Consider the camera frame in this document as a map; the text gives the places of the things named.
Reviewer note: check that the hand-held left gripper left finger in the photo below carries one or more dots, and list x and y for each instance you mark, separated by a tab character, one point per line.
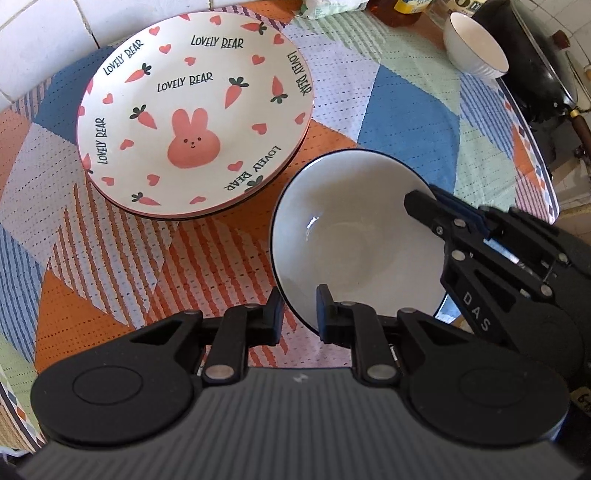
273	318

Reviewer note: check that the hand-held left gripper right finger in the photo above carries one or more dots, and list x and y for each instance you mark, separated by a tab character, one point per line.
324	316

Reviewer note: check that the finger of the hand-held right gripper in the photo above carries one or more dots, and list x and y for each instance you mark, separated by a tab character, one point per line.
429	207
508	230

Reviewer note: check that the white ribbed bowl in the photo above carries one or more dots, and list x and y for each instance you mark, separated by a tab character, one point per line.
351	240
471	41

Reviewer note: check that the pink bunny print plate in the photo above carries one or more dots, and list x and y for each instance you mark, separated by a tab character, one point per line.
194	92

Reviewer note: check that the patchwork checked tablecloth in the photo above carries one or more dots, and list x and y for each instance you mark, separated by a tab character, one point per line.
397	115

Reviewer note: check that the black wok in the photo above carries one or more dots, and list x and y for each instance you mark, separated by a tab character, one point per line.
521	78

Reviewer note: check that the glass wok lid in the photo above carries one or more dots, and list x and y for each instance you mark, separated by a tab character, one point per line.
545	55

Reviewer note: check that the clear vinegar bottle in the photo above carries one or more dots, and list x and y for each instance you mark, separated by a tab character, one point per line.
455	7

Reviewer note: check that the cooking wine bottle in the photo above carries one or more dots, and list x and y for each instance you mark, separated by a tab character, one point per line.
401	5

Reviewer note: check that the white seasoning bag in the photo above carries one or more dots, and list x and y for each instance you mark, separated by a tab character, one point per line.
332	7

